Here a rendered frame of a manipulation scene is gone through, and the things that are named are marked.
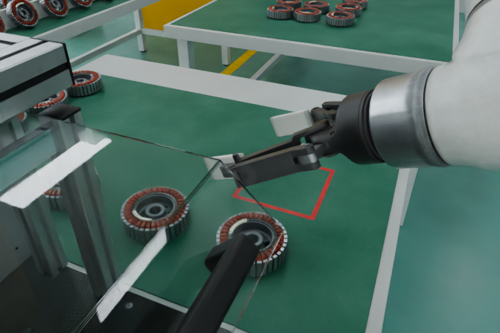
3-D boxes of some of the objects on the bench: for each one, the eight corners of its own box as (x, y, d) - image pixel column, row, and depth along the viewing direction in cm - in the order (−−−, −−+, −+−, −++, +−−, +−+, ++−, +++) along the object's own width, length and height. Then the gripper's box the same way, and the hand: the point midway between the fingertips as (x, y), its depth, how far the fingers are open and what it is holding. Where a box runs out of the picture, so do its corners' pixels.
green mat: (406, 134, 98) (406, 133, 98) (356, 374, 51) (356, 373, 51) (87, 72, 129) (87, 71, 129) (-130, 186, 81) (-130, 185, 81)
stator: (300, 247, 68) (301, 230, 66) (256, 291, 60) (257, 274, 58) (247, 217, 74) (247, 201, 72) (202, 254, 66) (200, 237, 64)
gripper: (336, 225, 34) (188, 218, 50) (442, 112, 50) (304, 134, 66) (304, 143, 33) (161, 163, 48) (424, 53, 49) (287, 90, 64)
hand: (249, 146), depth 56 cm, fingers open, 13 cm apart
